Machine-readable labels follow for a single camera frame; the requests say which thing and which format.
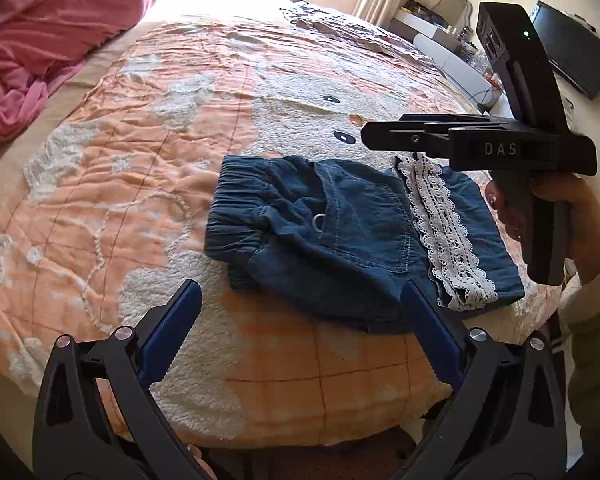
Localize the blue denim lace-trim pants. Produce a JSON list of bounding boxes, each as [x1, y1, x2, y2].
[[204, 155, 524, 334]]

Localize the right green sleeve forearm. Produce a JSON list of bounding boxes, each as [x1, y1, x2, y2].
[[559, 273, 600, 455]]

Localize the right hand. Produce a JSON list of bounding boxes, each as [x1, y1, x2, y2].
[[483, 173, 600, 286]]

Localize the white low side table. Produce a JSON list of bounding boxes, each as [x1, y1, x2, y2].
[[389, 9, 502, 110]]

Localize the orange white bear bedspread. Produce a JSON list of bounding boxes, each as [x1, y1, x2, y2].
[[0, 0, 562, 449]]

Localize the pink blanket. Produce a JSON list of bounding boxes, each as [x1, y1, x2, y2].
[[0, 0, 156, 142]]

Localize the black wall television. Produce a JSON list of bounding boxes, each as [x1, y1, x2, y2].
[[531, 0, 600, 100]]

